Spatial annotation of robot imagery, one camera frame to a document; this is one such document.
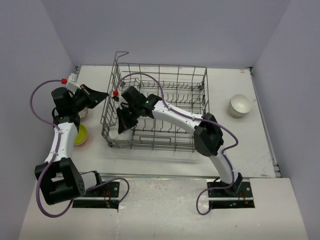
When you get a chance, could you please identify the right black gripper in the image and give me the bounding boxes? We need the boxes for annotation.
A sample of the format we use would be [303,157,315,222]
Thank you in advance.
[116,104,141,134]

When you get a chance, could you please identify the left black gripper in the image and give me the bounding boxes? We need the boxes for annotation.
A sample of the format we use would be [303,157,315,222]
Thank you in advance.
[70,84,109,113]

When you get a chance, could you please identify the white bowl front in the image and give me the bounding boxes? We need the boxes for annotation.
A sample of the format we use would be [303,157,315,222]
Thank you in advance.
[108,130,132,141]

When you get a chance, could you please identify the white bowl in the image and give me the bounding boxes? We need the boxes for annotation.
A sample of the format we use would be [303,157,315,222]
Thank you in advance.
[108,130,132,141]
[228,94,252,114]

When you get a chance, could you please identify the brown patterned bowl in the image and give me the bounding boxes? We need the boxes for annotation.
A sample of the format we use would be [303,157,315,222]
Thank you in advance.
[78,107,89,119]

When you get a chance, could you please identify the yellow-green bowl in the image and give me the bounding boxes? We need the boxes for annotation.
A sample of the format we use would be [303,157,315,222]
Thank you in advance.
[73,124,88,146]

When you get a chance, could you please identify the grey wire dish rack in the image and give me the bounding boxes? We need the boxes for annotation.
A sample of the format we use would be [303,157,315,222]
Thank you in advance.
[100,51,209,152]

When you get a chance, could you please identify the beige ceramic bowl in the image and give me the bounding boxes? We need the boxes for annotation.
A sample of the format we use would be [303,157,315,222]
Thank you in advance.
[228,106,246,119]

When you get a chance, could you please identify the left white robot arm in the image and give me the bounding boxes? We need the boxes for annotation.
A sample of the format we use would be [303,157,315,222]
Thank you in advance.
[34,84,109,205]

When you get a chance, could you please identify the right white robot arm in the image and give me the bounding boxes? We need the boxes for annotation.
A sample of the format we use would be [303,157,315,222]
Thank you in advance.
[116,86,243,197]

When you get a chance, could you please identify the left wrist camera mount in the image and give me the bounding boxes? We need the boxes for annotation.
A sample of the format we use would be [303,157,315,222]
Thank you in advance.
[61,73,81,93]

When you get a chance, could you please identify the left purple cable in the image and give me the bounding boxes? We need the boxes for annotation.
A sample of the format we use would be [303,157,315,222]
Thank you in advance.
[29,78,130,218]

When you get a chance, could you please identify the purple cable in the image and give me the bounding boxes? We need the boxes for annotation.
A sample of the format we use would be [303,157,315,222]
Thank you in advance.
[29,78,130,218]
[195,72,239,216]

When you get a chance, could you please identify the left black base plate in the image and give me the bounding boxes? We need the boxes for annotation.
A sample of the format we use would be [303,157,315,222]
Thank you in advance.
[72,181,120,210]

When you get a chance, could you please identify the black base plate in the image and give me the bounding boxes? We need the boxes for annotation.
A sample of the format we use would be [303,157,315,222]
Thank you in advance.
[72,181,120,210]
[207,179,255,210]

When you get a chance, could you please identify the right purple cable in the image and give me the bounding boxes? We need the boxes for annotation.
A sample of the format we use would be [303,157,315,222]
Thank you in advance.
[195,72,239,216]

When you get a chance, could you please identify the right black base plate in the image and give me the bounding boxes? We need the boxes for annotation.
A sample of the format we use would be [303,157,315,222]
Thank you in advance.
[207,179,255,210]

